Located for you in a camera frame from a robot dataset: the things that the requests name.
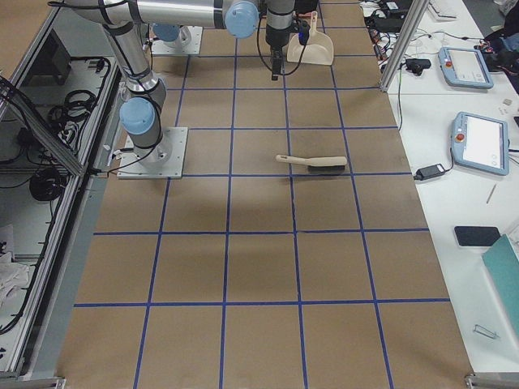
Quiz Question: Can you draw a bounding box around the black power brick right table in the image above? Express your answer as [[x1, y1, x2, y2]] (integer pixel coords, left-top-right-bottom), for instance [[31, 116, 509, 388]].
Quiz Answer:
[[414, 164, 447, 181]]

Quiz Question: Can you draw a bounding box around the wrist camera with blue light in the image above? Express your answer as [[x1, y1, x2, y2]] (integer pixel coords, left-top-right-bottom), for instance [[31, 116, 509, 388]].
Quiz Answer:
[[298, 20, 311, 46]]

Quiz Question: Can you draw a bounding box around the beige hand brush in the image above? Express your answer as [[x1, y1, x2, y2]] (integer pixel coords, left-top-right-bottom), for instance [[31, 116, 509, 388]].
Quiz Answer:
[[275, 155, 348, 174]]

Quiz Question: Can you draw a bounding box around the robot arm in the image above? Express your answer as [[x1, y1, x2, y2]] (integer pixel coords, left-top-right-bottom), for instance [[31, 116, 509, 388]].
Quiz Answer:
[[48, 1, 297, 90], [103, 22, 170, 165]]

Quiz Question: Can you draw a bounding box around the lower teach pendant tablet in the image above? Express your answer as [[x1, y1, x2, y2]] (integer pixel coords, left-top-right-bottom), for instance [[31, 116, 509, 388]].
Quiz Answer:
[[450, 112, 509, 176]]

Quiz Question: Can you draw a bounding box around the aluminium frame post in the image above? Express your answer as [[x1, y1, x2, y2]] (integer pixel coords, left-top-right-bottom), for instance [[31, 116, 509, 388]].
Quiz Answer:
[[380, 0, 429, 92]]

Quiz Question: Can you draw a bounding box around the teal notebook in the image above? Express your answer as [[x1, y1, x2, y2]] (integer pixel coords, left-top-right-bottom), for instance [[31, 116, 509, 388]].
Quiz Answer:
[[483, 235, 518, 335]]

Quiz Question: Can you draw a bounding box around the beige plastic dustpan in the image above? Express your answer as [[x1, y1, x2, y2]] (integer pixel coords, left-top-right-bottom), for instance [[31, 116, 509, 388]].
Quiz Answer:
[[286, 11, 334, 66]]

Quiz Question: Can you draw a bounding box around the black smartphone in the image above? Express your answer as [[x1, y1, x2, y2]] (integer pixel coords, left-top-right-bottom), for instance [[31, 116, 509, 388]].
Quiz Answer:
[[454, 226, 500, 247]]

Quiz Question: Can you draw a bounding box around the upper teach pendant tablet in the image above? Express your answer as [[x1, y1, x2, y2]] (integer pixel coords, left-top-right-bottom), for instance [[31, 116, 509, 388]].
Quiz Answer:
[[438, 47, 494, 90]]

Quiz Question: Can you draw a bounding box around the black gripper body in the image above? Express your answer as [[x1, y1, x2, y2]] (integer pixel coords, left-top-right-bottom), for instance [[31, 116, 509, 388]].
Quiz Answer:
[[266, 24, 297, 75]]

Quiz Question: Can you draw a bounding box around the crumpled white cloth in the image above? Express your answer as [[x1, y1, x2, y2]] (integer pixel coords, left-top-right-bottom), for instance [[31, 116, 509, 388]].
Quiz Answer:
[[0, 224, 30, 313]]

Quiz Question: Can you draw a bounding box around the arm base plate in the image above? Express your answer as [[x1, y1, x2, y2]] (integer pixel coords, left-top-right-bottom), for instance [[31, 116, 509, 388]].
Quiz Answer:
[[152, 24, 203, 57], [117, 127, 188, 179]]

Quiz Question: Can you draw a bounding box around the teach pendant tablet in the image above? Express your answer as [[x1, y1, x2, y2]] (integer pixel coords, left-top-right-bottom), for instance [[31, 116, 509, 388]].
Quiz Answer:
[[450, 112, 509, 176], [438, 47, 494, 90]]

